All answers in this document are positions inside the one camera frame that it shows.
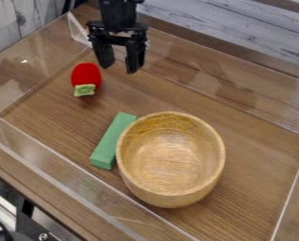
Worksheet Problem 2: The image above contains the wooden bowl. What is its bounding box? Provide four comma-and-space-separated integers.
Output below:
116, 111, 226, 208

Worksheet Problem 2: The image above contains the green rectangular block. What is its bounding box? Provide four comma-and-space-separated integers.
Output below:
91, 112, 137, 170

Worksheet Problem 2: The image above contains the black table leg bracket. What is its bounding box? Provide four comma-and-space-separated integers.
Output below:
15, 200, 60, 241

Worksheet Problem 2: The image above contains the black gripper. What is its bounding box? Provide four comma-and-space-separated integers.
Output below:
87, 21, 148, 74

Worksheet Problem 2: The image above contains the clear acrylic corner bracket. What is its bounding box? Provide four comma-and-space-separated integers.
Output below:
67, 12, 92, 47

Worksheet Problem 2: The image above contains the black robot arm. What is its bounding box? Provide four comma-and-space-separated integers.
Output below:
87, 0, 148, 74

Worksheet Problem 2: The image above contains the red plush strawberry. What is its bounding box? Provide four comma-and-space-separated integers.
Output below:
71, 62, 101, 97

